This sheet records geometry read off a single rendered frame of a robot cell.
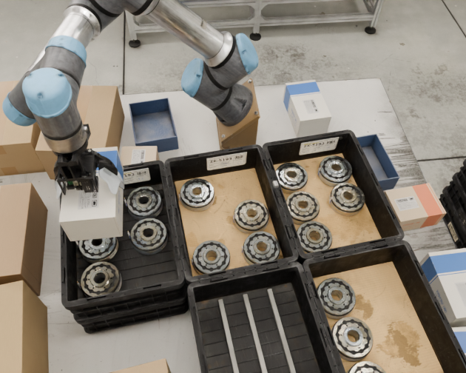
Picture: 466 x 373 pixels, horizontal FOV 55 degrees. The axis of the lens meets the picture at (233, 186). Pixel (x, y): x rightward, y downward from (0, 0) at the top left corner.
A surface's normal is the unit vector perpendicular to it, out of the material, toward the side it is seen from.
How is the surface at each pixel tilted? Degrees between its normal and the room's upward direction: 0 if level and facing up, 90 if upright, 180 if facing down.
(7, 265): 0
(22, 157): 90
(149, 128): 0
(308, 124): 90
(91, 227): 90
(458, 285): 0
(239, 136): 90
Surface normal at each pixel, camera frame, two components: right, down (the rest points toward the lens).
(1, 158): 0.14, 0.82
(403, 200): 0.03, -0.57
